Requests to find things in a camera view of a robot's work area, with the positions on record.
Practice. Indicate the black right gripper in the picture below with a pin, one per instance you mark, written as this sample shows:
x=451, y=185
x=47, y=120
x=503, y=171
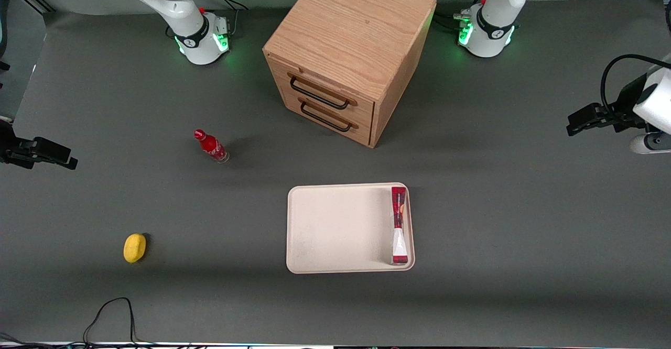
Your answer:
x=11, y=146

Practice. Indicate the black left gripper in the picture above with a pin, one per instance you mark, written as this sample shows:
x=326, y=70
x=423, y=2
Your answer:
x=625, y=102

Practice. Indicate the red cookie box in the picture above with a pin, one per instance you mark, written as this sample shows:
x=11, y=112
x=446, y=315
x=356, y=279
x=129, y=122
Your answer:
x=399, y=207

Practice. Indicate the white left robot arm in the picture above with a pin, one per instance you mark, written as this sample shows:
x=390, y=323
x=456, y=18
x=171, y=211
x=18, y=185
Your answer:
x=487, y=47

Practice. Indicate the beige plastic tray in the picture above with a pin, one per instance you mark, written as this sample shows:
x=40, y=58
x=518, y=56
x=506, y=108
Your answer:
x=341, y=228

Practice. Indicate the dark grey table mat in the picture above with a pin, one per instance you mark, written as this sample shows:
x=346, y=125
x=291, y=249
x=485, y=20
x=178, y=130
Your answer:
x=157, y=202

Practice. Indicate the yellow lemon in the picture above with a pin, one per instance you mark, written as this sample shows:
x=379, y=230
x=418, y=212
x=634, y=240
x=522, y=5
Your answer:
x=134, y=248

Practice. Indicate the black curved stand part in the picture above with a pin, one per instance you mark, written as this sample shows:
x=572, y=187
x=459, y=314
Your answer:
x=6, y=3

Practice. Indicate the red cola bottle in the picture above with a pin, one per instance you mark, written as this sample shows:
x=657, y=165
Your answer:
x=209, y=144

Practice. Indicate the grey base connector plate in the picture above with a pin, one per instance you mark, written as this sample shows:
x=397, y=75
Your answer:
x=222, y=25

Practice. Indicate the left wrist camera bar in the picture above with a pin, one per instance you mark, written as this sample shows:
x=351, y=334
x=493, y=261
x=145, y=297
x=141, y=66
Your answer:
x=652, y=143

